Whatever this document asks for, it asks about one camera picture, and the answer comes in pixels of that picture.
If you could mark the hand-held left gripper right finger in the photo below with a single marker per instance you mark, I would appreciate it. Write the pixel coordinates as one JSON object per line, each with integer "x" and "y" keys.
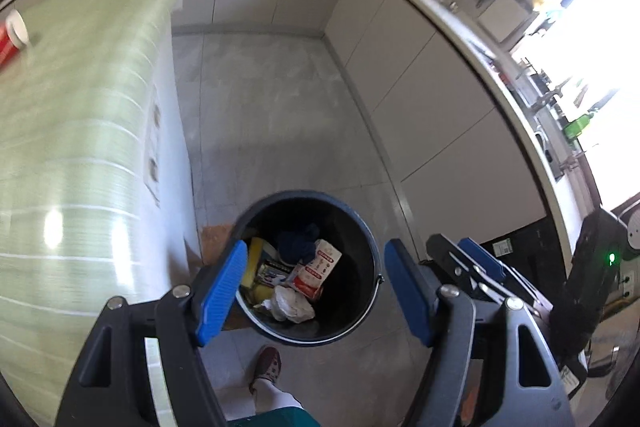
{"x": 407, "y": 292}

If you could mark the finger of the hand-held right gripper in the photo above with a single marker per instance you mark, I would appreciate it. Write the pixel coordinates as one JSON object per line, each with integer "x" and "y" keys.
{"x": 482, "y": 254}
{"x": 450, "y": 257}

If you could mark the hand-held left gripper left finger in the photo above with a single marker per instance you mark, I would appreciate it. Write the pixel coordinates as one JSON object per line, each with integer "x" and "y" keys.
{"x": 222, "y": 292}

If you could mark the yellow sponge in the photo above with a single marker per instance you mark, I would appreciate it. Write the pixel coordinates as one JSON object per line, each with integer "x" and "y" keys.
{"x": 255, "y": 257}

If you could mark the dark grey trash bin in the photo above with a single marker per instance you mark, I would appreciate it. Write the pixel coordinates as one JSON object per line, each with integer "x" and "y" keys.
{"x": 350, "y": 272}

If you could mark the white tissue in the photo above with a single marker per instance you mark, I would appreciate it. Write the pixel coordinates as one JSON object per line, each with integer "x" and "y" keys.
{"x": 292, "y": 304}

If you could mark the blue cloth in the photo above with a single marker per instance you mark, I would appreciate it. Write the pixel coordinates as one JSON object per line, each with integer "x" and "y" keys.
{"x": 295, "y": 244}

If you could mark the white and red carton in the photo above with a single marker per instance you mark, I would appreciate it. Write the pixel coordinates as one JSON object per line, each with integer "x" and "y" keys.
{"x": 317, "y": 269}

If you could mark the black appliance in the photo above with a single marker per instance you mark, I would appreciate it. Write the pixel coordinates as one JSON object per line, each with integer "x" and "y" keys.
{"x": 530, "y": 237}

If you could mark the person's shoe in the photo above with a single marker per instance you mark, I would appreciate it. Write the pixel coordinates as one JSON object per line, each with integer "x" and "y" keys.
{"x": 267, "y": 364}

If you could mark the person's leg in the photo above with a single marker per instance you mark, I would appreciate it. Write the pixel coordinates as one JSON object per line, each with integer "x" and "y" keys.
{"x": 280, "y": 409}

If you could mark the green bottle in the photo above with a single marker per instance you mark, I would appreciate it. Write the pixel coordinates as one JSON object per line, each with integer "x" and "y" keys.
{"x": 577, "y": 127}

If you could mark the white table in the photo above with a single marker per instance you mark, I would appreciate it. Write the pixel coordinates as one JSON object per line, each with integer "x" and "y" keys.
{"x": 170, "y": 132}

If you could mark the sink faucet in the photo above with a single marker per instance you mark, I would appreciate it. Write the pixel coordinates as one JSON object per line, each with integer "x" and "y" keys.
{"x": 550, "y": 94}

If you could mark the green checked tablecloth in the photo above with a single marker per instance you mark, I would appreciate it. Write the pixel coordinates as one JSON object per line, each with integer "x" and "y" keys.
{"x": 75, "y": 132}

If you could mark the white tray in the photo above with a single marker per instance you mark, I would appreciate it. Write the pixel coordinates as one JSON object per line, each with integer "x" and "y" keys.
{"x": 505, "y": 14}

